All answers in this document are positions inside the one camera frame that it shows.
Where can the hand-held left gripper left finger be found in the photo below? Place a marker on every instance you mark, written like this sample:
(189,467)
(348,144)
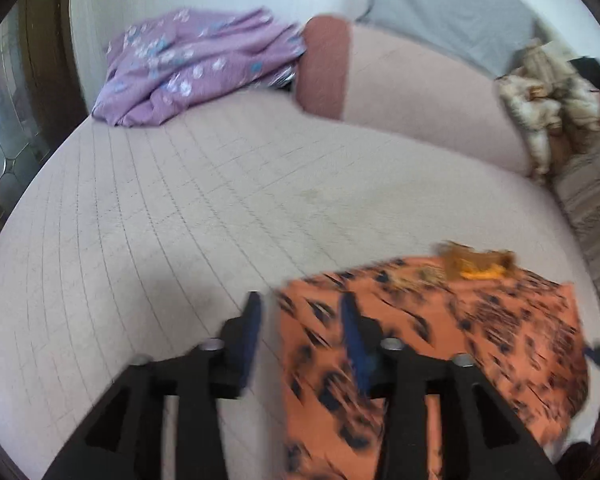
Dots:
(252,322)

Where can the striped floral pillow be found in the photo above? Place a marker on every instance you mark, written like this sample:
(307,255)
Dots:
(595,210)

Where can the black cloth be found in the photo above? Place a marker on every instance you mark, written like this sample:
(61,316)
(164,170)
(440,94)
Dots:
(592,72)

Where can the stained glass wooden door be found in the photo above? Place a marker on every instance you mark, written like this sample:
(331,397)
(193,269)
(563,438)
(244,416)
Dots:
(15,100)

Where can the grey pillow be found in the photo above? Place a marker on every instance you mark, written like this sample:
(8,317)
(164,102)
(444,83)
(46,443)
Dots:
(455,10)

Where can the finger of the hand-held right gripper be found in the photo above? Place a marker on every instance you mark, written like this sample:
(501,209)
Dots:
(599,357)

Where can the beige floral blanket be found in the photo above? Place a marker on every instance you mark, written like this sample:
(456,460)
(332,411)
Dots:
(540,105)

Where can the orange black floral shirt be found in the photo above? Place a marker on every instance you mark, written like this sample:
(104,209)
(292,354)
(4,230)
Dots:
(480,335)

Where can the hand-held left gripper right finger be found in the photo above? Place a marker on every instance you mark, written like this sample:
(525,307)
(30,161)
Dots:
(354,332)

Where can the quilted bed mattress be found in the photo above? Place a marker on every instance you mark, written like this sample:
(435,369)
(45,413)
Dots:
(180,220)

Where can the purple floral cloth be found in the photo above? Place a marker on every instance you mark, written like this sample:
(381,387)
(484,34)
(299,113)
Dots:
(195,67)

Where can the pink bolster cushion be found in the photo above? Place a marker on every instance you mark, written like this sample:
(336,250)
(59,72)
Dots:
(405,90)

